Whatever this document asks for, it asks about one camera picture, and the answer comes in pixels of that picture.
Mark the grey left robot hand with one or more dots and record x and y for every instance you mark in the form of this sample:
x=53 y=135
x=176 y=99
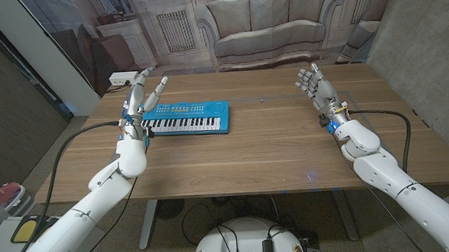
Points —
x=136 y=100

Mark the clear box with red lid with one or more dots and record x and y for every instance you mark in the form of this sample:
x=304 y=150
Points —
x=6 y=196

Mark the grey table leg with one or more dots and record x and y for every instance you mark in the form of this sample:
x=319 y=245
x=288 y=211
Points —
x=147 y=224
x=346 y=216

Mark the blue toy piano keyboard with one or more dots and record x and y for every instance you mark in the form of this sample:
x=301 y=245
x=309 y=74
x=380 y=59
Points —
x=200 y=117

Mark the printed living room backdrop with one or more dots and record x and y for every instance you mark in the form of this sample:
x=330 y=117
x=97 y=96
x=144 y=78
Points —
x=257 y=26

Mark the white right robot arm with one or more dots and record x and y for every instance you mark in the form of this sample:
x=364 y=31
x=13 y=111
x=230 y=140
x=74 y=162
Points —
x=404 y=193

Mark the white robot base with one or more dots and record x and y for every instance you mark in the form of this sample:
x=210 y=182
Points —
x=249 y=241

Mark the white power strip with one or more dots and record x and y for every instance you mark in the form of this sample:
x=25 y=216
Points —
x=123 y=78

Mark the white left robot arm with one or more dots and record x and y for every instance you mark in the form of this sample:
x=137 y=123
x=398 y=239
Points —
x=85 y=212

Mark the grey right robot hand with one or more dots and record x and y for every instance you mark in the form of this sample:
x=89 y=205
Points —
x=324 y=92

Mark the black power adapter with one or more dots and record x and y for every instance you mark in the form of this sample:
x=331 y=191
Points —
x=267 y=249

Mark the yellow and black pedal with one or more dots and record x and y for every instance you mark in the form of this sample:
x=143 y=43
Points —
x=24 y=230

